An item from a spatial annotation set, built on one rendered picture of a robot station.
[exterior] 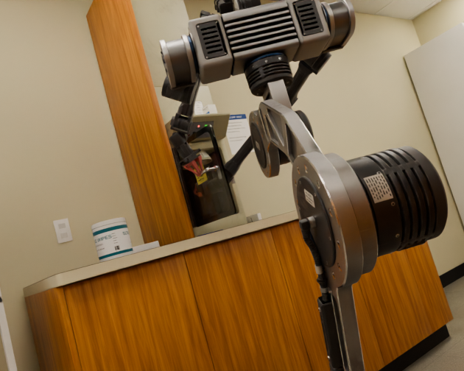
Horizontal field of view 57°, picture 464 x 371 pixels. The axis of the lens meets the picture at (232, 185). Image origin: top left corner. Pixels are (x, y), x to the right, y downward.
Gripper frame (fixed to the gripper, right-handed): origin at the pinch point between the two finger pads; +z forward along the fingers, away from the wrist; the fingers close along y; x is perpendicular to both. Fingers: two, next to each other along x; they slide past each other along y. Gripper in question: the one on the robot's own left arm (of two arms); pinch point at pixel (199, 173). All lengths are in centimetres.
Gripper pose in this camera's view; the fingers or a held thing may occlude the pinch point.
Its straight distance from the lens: 183.1
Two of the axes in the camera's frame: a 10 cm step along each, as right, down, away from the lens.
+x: 6.1, -2.6, -7.5
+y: -5.8, 5.0, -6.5
